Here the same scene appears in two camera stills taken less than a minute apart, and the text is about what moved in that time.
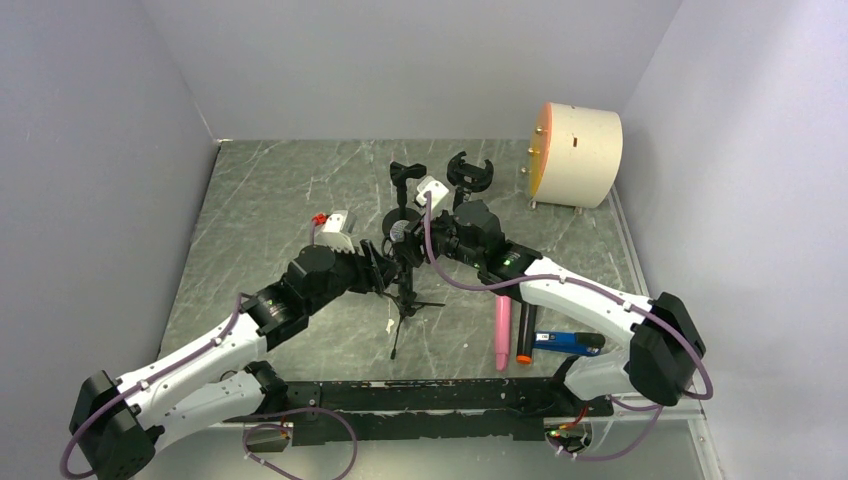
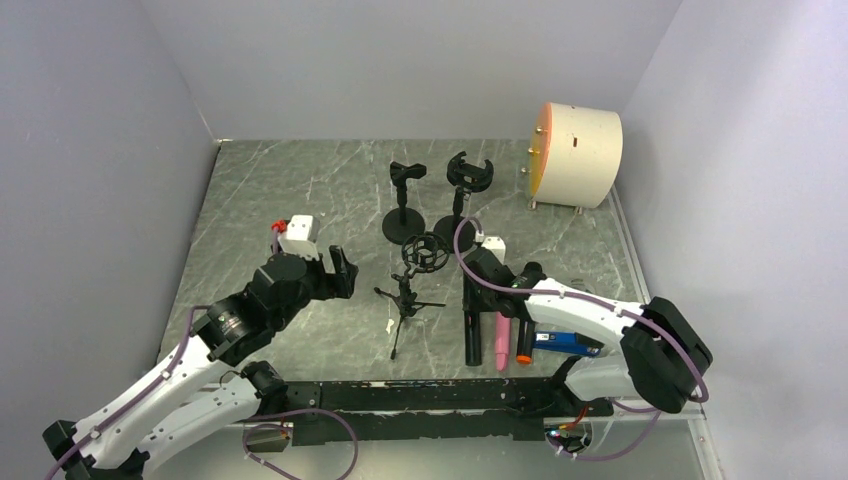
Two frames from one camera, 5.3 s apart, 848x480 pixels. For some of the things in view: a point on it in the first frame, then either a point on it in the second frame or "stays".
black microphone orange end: x=526 y=333 stays
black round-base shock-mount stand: x=467 y=177 stays
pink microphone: x=503 y=330 stays
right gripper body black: x=444 y=239 -> x=477 y=298
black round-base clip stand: x=400 y=173 stays
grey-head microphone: x=397 y=231 -> x=473 y=343
